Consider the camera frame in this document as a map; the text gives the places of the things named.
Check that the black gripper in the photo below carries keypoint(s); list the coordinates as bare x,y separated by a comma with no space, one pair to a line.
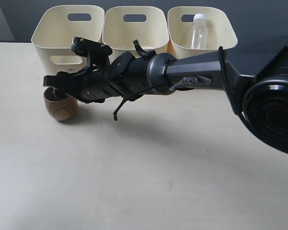
99,80

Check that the brown wooden cup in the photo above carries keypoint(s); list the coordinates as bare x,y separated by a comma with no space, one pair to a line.
60,106

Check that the clear plastic bottle white cap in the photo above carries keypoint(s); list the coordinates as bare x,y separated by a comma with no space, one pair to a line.
197,34

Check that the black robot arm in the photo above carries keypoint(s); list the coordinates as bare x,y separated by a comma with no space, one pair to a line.
254,78

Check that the left cream plastic bin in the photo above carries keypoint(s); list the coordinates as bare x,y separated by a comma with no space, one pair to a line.
53,35

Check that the cream plastic bin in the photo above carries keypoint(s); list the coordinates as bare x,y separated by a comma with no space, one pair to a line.
124,24
53,35
220,30

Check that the middle cream plastic bin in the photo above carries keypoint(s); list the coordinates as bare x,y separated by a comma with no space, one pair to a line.
124,24

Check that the right cream plastic bin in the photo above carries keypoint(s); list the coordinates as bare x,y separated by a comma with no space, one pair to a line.
220,30

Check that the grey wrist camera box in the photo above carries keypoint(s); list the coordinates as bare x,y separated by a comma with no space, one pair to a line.
95,53

